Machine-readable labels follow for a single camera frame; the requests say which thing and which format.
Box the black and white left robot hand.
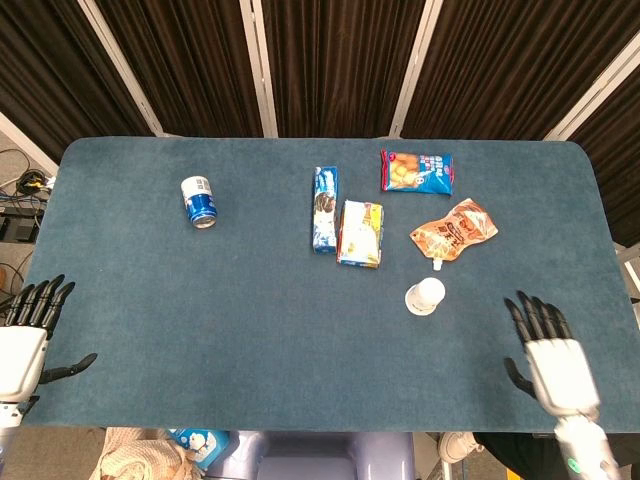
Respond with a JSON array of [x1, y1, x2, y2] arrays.
[[0, 273, 99, 404]]

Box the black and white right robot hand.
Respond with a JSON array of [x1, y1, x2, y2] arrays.
[[502, 289, 602, 419]]

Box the white paper cup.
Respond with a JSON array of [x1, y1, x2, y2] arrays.
[[404, 277, 447, 317]]

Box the purple robot base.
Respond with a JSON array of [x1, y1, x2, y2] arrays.
[[204, 430, 416, 480]]

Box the black trousers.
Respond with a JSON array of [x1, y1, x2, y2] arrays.
[[472, 432, 566, 480]]

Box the black power box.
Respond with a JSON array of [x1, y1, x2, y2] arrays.
[[0, 207, 44, 244]]

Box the white sneaker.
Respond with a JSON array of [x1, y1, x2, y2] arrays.
[[438, 431, 485, 466]]

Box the beige knitted cloth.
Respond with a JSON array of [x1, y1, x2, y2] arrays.
[[92, 427, 201, 480]]

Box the orange spouted drink pouch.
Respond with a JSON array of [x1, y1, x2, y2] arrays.
[[409, 197, 500, 272]]

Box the dark brown curtain panel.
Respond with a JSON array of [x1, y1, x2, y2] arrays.
[[569, 94, 640, 247], [402, 0, 640, 141], [0, 0, 154, 164], [259, 0, 426, 139], [94, 0, 264, 139]]

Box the blue snack bag with cartoon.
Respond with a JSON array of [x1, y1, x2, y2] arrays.
[[167, 428, 232, 471]]

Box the blue table cloth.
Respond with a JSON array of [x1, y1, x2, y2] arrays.
[[22, 135, 640, 434]]

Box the blue and white drink can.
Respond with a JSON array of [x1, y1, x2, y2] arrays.
[[180, 174, 219, 230]]

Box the yellow snack box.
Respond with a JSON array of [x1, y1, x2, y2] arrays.
[[335, 199, 385, 270]]

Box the blue chip bag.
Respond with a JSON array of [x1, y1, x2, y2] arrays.
[[379, 148, 455, 197]]

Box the blue cookie box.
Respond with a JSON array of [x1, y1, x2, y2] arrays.
[[311, 166, 342, 255]]

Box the tangled black and yellow cables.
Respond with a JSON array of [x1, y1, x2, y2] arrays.
[[0, 147, 57, 211]]

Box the white frame post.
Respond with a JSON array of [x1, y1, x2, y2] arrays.
[[388, 0, 444, 139], [0, 110, 60, 176], [77, 0, 169, 137], [238, 0, 279, 139], [543, 32, 640, 142]]

